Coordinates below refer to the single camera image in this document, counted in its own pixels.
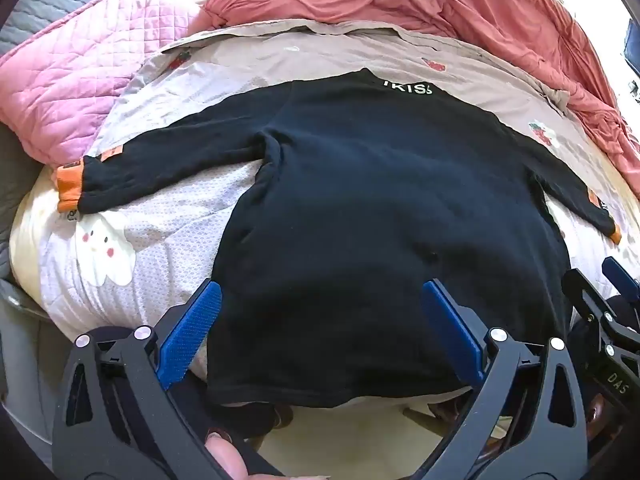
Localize pink quilted blanket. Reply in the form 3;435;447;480
0;0;201;166

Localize coral red duvet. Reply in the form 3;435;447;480
202;0;640;196

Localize cream mattress pad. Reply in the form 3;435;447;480
10;165;56;321

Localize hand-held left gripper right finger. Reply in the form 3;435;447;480
421;277;588;480

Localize printed strawberry bed sheet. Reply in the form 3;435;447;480
37;20;640;386

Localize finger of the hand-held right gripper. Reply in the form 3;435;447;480
602;256;640;311
562;269;640;348

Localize person's left hand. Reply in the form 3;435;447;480
205;432;251;480

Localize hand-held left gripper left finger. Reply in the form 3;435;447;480
52;280;236;480

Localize black sweater with orange cuffs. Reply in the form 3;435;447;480
56;67;622;408

